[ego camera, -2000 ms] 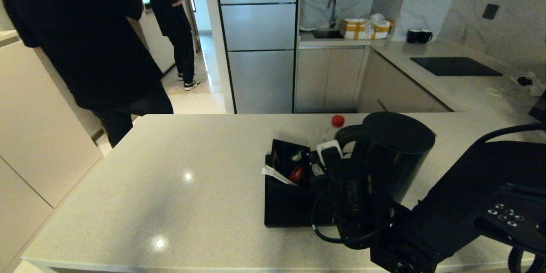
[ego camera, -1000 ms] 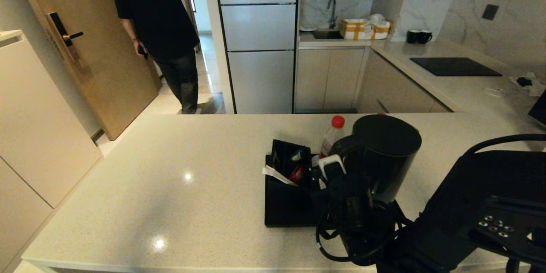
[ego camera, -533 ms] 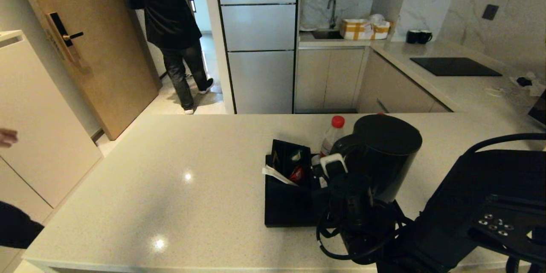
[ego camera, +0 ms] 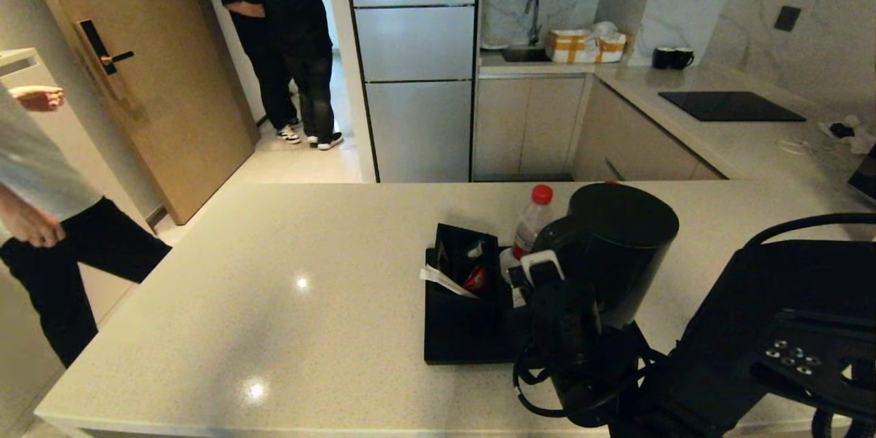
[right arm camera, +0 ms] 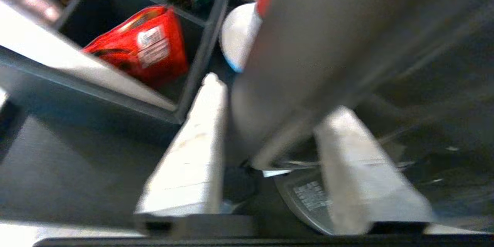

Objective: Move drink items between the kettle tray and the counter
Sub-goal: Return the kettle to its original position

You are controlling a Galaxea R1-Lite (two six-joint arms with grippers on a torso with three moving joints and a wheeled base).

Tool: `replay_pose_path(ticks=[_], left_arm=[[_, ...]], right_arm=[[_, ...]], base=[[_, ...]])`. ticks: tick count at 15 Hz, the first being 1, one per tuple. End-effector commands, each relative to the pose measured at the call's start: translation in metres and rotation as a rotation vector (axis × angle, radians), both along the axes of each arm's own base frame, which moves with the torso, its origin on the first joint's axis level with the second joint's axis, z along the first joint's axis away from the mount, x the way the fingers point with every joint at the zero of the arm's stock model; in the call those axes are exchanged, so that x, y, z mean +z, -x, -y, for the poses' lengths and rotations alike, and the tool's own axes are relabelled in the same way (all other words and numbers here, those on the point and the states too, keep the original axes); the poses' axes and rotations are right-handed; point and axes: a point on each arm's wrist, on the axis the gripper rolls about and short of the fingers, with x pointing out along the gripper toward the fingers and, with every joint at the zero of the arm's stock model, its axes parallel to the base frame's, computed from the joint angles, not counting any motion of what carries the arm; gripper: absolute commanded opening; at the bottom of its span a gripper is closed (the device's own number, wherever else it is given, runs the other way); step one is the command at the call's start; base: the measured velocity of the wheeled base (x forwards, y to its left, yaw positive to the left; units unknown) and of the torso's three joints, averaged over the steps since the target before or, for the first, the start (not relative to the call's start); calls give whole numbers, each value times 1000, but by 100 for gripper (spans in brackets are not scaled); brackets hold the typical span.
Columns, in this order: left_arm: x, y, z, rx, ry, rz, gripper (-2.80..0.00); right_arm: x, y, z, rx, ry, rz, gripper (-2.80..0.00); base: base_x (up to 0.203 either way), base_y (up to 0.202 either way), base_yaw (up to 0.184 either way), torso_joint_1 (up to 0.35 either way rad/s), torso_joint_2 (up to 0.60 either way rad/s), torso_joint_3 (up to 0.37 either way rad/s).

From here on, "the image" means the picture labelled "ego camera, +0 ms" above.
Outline black condiment organizer box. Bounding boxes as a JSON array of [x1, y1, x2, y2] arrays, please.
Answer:
[[428, 222, 511, 328]]

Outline beige kitchen base cabinet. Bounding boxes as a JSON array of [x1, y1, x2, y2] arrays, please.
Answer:
[[472, 75, 726, 183]]

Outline steel kitchen sink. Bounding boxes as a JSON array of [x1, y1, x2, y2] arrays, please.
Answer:
[[500, 47, 552, 64]]

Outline black electronic door lock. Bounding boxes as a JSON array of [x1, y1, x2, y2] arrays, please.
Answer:
[[73, 19, 136, 102]]

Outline light wooden door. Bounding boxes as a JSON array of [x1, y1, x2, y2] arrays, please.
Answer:
[[18, 0, 261, 227]]

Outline white paper stick sachet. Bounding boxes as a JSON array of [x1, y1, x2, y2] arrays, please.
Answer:
[[419, 265, 480, 300]]

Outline white round coaster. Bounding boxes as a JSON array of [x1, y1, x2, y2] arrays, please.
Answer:
[[499, 248, 522, 288]]

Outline black electric kettle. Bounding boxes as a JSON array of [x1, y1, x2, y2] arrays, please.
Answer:
[[530, 182, 680, 331]]

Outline black rectangular serving tray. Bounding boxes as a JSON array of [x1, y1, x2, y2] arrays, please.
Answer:
[[423, 244, 548, 365]]

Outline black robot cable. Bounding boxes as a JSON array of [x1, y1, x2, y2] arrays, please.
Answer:
[[512, 335, 654, 420]]

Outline silver refrigerator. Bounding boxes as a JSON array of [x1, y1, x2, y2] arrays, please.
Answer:
[[342, 0, 480, 184]]

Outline bare bystander hand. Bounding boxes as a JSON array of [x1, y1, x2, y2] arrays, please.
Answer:
[[5, 202, 66, 249], [10, 86, 66, 113]]

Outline clear water bottle red cap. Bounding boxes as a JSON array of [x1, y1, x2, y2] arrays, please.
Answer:
[[510, 184, 555, 268]]

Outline black induction cooktop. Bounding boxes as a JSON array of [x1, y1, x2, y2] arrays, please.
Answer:
[[657, 92, 807, 123]]

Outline cardboard box with yellow tape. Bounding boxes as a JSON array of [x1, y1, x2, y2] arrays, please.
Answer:
[[545, 29, 627, 65]]

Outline person white shirt black trousers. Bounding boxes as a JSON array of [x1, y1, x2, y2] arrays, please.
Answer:
[[0, 82, 172, 368]]

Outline white crumpled cloth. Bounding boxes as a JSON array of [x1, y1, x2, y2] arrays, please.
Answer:
[[818, 115, 876, 155]]

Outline person in black clothes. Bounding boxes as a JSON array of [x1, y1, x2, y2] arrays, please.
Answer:
[[243, 0, 345, 151], [210, 0, 302, 146]]

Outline dark kitchen faucet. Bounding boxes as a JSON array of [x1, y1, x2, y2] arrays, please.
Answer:
[[524, 0, 543, 47]]

